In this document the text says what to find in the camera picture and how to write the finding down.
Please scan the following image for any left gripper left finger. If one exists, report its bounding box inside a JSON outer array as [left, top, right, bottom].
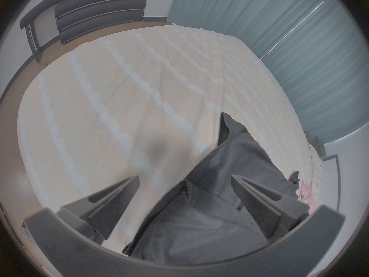
[[59, 175, 141, 241]]

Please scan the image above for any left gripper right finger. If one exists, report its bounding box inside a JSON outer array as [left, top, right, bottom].
[[231, 174, 312, 246]]

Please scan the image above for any black T-shirt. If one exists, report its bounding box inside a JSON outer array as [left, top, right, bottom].
[[122, 112, 300, 266]]

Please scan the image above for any pile of clothes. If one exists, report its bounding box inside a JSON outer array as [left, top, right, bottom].
[[297, 181, 315, 214]]

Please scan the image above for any bed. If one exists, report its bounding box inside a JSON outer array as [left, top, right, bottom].
[[17, 25, 338, 253]]

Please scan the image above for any white printed pillow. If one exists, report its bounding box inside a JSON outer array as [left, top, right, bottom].
[[308, 143, 323, 190]]

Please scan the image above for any grey bedside table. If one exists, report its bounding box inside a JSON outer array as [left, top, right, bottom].
[[304, 130, 326, 156]]

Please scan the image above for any blue-green curtain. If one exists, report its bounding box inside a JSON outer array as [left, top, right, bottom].
[[259, 0, 367, 144], [167, 0, 332, 60]]

